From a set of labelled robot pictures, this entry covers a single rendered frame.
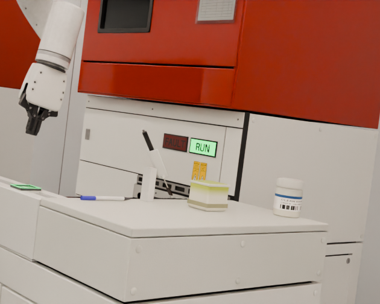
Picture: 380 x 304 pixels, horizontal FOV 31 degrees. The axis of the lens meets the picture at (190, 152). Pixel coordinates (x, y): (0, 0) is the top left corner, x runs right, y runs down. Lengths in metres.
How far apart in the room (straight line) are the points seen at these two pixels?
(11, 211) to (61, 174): 3.83
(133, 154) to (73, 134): 3.10
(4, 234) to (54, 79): 0.39
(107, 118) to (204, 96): 0.56
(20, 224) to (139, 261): 0.42
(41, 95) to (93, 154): 0.85
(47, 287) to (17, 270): 0.14
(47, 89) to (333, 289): 1.25
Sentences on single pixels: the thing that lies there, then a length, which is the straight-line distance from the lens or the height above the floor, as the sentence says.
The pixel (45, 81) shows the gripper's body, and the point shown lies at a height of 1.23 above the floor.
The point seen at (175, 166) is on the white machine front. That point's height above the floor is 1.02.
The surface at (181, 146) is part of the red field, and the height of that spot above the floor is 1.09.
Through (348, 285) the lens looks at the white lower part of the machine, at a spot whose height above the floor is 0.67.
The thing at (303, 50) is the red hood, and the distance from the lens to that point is 2.15.
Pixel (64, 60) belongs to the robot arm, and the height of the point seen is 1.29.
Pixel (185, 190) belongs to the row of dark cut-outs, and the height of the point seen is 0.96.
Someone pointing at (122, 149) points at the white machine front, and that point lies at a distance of 2.38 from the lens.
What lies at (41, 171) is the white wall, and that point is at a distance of 5.78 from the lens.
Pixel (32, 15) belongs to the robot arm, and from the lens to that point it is 1.83.
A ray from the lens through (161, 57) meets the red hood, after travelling 2.19.
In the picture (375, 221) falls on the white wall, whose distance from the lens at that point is 3.44.
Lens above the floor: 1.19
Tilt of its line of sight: 3 degrees down
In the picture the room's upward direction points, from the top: 7 degrees clockwise
